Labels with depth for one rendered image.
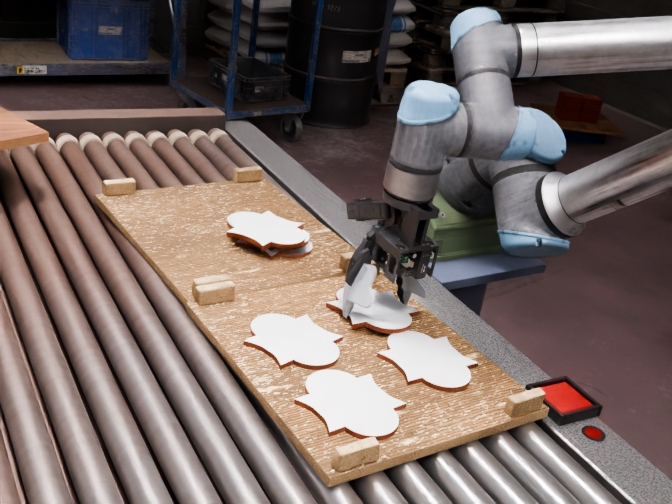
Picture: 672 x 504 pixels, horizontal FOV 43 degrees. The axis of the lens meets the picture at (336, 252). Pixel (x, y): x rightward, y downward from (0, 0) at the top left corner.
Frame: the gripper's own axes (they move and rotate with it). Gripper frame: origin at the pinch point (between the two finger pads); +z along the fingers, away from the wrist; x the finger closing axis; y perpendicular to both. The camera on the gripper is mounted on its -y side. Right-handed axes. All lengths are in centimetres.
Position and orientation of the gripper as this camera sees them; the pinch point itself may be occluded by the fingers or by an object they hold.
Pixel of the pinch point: (373, 305)
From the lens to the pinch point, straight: 130.3
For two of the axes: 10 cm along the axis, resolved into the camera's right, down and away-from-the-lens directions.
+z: -1.7, 8.7, 4.6
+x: 8.4, -1.2, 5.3
